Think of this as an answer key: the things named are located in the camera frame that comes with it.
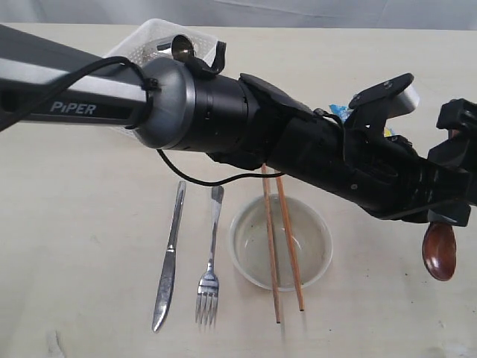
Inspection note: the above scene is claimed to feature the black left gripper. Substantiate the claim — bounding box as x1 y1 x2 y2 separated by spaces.
339 98 476 227

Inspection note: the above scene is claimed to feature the dark spoon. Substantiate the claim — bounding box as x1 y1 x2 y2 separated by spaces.
421 202 457 281

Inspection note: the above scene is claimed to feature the floral ceramic bowl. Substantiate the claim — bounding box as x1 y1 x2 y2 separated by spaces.
229 194 333 292

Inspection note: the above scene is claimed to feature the brown wooden chopstick front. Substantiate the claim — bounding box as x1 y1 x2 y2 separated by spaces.
276 177 305 312

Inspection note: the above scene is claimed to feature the brown wooden chopstick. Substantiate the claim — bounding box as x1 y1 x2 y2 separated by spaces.
262 178 282 324
276 177 305 312

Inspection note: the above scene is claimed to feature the stainless steel fork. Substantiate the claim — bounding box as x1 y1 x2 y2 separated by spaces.
195 186 224 326

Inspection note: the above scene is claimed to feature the stainless steel table knife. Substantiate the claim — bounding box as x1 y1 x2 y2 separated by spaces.
151 180 186 333

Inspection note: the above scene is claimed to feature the blue snack chip bag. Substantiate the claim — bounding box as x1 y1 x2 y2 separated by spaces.
329 104 353 122

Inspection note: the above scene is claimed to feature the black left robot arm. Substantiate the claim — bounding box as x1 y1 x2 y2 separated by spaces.
1 26 476 227

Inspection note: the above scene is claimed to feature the shiny metal cup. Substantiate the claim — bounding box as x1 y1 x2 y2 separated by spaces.
142 34 195 62

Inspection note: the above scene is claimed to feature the white woven plastic basket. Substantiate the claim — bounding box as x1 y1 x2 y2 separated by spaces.
107 19 222 151

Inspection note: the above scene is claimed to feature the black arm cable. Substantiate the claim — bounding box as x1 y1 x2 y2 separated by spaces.
0 40 346 187

